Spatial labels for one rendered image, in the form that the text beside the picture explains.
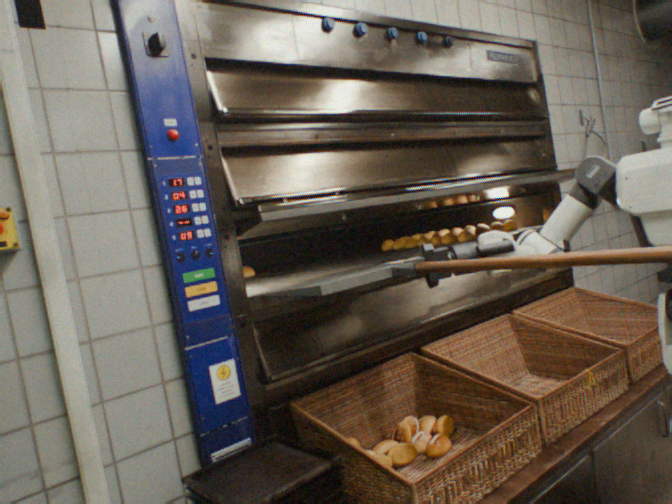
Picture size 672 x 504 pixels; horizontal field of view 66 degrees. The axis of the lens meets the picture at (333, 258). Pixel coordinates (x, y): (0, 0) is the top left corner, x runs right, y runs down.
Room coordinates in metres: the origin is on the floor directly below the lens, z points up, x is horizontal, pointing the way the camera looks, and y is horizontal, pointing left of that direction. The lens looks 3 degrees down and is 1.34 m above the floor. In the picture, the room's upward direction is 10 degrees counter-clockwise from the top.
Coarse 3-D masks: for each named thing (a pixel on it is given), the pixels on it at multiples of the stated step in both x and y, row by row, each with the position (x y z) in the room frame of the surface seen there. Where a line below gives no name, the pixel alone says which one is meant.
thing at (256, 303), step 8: (520, 232) 2.41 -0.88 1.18; (416, 256) 2.05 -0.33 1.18; (256, 296) 1.56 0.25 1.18; (264, 296) 1.55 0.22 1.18; (272, 296) 1.57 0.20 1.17; (280, 296) 1.59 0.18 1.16; (288, 296) 1.60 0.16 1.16; (296, 296) 1.62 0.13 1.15; (304, 296) 1.64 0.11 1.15; (256, 304) 1.53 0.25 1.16; (264, 304) 1.55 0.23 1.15; (272, 304) 1.57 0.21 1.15; (280, 304) 1.58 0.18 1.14
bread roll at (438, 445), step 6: (432, 438) 1.59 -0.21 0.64; (438, 438) 1.58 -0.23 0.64; (444, 438) 1.59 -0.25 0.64; (432, 444) 1.57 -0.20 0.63; (438, 444) 1.57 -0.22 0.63; (444, 444) 1.57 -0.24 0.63; (450, 444) 1.59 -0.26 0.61; (426, 450) 1.57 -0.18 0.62; (432, 450) 1.56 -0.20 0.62; (438, 450) 1.56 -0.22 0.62; (444, 450) 1.56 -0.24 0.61; (432, 456) 1.56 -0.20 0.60; (438, 456) 1.56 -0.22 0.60
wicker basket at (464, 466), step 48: (336, 384) 1.63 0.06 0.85; (384, 384) 1.74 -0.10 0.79; (432, 384) 1.80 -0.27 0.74; (480, 384) 1.63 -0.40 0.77; (336, 432) 1.37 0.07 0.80; (384, 432) 1.67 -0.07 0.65; (480, 432) 1.66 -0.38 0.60; (528, 432) 1.48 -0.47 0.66; (384, 480) 1.23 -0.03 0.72; (432, 480) 1.21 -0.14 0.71; (480, 480) 1.32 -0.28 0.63
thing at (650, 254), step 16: (512, 256) 1.19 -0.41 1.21; (528, 256) 1.15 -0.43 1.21; (544, 256) 1.12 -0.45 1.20; (560, 256) 1.09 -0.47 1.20; (576, 256) 1.06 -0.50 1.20; (592, 256) 1.04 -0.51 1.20; (608, 256) 1.01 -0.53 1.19; (624, 256) 0.99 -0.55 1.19; (640, 256) 0.97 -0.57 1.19; (656, 256) 0.95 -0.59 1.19; (432, 272) 1.37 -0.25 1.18
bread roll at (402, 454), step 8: (392, 448) 1.55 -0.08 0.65; (400, 448) 1.55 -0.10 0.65; (408, 448) 1.56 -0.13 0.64; (416, 448) 1.57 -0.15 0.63; (392, 456) 1.53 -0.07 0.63; (400, 456) 1.54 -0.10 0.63; (408, 456) 1.55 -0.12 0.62; (416, 456) 1.56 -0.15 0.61; (392, 464) 1.53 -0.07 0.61; (400, 464) 1.53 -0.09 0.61
